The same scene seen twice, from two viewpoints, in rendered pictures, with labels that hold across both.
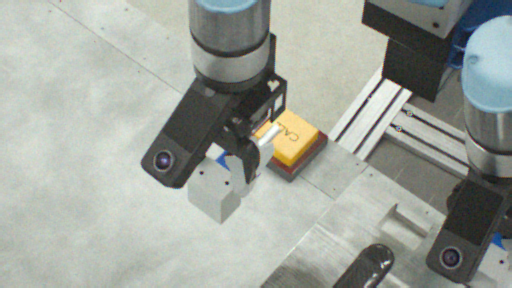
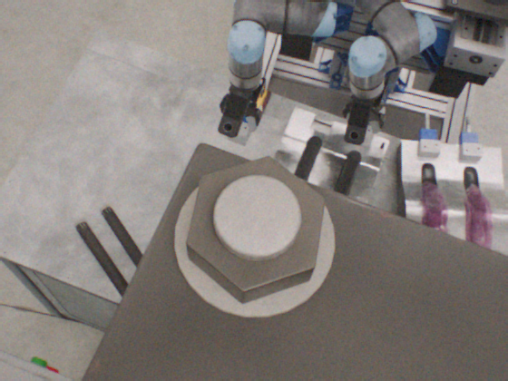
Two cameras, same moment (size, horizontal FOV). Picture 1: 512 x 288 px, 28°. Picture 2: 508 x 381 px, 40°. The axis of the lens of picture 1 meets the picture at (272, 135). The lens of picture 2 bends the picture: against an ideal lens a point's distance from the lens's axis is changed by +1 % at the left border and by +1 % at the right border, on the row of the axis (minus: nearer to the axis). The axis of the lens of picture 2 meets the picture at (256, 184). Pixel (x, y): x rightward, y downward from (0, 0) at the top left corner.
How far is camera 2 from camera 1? 0.65 m
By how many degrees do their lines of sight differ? 14
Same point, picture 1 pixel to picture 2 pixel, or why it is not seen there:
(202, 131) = (241, 111)
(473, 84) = (356, 68)
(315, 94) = (223, 59)
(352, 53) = not seen: hidden behind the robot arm
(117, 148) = (176, 122)
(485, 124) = (361, 81)
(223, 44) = (249, 74)
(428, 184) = (301, 94)
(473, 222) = (360, 119)
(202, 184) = not seen: hidden behind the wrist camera
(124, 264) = not seen: hidden behind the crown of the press
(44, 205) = (153, 159)
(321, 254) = (290, 147)
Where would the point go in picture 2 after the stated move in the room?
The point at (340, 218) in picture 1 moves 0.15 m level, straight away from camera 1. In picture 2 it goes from (293, 129) to (286, 80)
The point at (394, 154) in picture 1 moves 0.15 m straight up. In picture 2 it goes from (279, 83) to (282, 61)
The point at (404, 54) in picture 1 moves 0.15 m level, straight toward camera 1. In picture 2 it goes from (291, 42) to (296, 86)
